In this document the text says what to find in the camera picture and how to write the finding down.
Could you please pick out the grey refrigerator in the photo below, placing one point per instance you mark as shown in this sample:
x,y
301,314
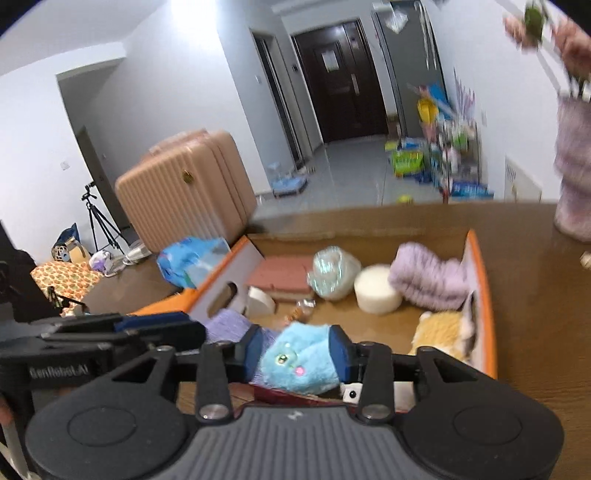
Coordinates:
x,y
411,64

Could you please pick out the blue plastic pack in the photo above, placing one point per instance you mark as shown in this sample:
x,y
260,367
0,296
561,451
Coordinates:
x,y
191,261

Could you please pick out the orange cardboard box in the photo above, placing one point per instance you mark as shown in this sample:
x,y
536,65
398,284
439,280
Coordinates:
x,y
480,295

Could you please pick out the small clear snack packet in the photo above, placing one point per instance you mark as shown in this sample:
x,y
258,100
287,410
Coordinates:
x,y
300,310

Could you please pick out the orange patterned cushion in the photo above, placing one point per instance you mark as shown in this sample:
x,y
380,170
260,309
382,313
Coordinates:
x,y
64,279

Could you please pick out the blue packs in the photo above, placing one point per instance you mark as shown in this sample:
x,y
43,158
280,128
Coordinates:
x,y
471,189

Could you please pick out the peach ribbed suitcase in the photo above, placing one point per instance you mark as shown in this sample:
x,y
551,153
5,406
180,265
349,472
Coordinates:
x,y
184,194

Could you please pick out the green packs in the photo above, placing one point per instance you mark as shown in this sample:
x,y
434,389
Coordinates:
x,y
408,161

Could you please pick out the white plush toy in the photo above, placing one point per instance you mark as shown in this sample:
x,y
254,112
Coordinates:
x,y
353,394

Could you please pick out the cluttered storage rack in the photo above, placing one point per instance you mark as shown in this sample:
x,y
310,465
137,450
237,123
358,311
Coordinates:
x,y
450,138

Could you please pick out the dried pink roses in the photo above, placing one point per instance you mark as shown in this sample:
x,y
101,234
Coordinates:
x,y
572,46

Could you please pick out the blue floor tray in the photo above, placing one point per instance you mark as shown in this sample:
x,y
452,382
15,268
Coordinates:
x,y
288,182

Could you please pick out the purple towel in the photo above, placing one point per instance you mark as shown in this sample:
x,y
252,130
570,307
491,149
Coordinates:
x,y
427,274
228,325

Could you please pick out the bagged mesh bath sponge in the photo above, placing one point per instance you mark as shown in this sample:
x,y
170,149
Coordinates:
x,y
334,272

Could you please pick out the white round sponge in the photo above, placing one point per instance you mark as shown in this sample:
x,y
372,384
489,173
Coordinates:
x,y
377,288

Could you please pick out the pink ceramic vase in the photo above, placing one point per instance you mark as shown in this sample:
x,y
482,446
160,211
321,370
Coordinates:
x,y
575,175

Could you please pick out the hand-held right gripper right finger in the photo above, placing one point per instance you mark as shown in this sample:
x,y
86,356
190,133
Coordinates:
x,y
339,353

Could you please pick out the fallen rose petal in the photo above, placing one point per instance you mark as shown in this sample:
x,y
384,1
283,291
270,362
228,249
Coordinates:
x,y
586,259

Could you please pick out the white round object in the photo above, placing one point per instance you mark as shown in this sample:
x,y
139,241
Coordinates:
x,y
261,301

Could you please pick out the blue plush toy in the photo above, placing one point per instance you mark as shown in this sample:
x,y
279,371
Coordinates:
x,y
295,357

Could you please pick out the black camera tripod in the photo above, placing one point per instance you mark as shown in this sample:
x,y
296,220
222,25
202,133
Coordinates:
x,y
97,217

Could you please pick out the pink flat box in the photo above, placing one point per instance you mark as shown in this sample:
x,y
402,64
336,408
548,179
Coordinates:
x,y
281,274

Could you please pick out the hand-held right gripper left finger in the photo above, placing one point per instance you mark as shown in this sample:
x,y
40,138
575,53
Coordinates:
x,y
254,351

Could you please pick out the dark brown door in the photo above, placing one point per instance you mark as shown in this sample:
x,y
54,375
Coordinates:
x,y
341,78

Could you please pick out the yellow plush toy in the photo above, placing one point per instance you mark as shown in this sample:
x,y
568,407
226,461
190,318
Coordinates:
x,y
438,332

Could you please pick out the woven basket bag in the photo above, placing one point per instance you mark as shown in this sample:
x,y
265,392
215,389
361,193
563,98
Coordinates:
x,y
69,244

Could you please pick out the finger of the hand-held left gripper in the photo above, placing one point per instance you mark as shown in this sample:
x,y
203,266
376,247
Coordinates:
x,y
152,321
166,336

